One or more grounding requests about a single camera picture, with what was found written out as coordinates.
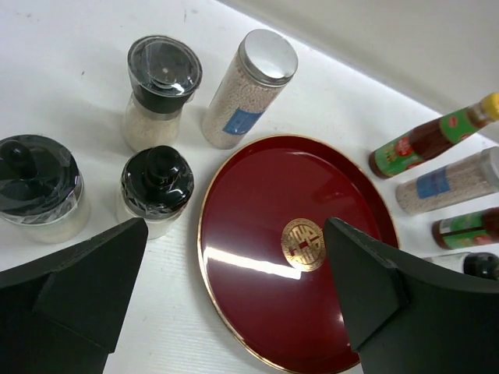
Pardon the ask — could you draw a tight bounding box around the sauce bottle yellow cap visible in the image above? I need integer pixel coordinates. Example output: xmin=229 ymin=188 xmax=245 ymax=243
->
xmin=368 ymin=92 xmax=498 ymax=179
xmin=431 ymin=207 xmax=498 ymax=250

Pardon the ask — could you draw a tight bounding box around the sauce bottle yellow cap left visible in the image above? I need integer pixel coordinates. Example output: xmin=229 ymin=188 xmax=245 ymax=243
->
xmin=368 ymin=92 xmax=498 ymax=179

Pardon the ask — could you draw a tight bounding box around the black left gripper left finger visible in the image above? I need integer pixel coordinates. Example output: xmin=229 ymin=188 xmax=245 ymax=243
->
xmin=1 ymin=218 xmax=148 ymax=373

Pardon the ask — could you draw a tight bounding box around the sauce bottle yellow cap right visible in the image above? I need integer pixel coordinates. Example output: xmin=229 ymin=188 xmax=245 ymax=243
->
xmin=431 ymin=207 xmax=498 ymax=250

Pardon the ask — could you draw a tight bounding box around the black lid jar right side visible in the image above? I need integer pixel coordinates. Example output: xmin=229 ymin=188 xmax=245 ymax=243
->
xmin=424 ymin=252 xmax=499 ymax=281

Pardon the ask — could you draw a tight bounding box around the wide jar black handle lid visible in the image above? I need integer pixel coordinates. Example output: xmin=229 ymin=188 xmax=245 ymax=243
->
xmin=1 ymin=134 xmax=90 ymax=244

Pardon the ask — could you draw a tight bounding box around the tall grinder clear cap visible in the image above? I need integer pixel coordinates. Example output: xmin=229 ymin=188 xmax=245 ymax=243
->
xmin=122 ymin=35 xmax=203 ymax=152

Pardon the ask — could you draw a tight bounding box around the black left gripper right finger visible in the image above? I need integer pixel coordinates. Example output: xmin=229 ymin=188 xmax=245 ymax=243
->
xmin=324 ymin=217 xmax=498 ymax=373

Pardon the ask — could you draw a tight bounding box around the red round tray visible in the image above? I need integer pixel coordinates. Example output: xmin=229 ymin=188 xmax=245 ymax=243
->
xmin=197 ymin=135 xmax=398 ymax=373

